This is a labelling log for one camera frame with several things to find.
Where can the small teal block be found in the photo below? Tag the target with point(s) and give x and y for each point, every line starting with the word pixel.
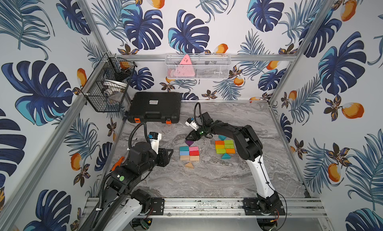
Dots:
pixel 225 156

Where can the natural wood triangle block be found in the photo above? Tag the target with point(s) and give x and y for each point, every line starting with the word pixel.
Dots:
pixel 189 165

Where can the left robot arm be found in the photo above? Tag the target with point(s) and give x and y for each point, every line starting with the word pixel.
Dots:
pixel 119 201

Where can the white wire shelf basket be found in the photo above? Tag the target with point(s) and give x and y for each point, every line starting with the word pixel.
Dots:
pixel 207 66

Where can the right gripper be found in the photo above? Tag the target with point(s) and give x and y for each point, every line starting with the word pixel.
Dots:
pixel 193 136

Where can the light blue block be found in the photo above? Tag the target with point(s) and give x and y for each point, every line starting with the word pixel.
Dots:
pixel 184 153

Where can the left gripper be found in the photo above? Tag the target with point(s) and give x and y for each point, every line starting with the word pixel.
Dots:
pixel 164 156

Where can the lime green block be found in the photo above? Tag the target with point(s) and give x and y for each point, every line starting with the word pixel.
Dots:
pixel 229 146
pixel 220 151

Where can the orange block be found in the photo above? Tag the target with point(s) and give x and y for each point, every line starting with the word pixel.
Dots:
pixel 230 151
pixel 219 142

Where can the orange handled screwdriver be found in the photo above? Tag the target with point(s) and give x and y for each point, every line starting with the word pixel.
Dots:
pixel 118 163

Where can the pink block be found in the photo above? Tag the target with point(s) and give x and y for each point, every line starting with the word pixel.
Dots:
pixel 195 148

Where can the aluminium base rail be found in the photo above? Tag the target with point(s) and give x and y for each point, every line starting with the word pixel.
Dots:
pixel 235 208

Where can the purple triangle block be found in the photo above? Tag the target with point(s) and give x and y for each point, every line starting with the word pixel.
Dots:
pixel 189 143

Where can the red block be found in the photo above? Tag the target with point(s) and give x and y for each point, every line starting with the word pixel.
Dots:
pixel 194 153

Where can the black tool case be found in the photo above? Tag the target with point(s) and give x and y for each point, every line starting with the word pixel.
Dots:
pixel 155 107

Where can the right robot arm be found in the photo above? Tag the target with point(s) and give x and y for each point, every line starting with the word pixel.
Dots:
pixel 249 148

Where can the pink triangle sign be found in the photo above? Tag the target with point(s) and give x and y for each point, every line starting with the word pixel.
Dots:
pixel 185 68

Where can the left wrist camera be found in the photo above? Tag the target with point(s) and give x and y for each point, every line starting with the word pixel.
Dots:
pixel 155 138

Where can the black wire basket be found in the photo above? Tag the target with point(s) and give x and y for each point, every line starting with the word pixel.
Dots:
pixel 108 89

